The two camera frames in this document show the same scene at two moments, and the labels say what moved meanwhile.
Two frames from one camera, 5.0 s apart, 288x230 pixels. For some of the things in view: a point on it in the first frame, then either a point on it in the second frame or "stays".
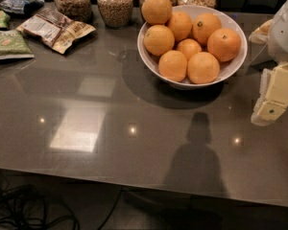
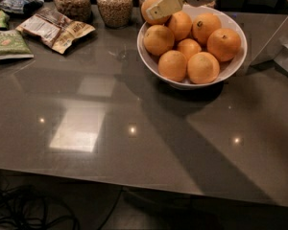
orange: x=156 y=9 stays
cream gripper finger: x=281 y=89 -> x=170 y=3
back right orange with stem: x=204 y=24 stays
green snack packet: x=9 y=45 stays
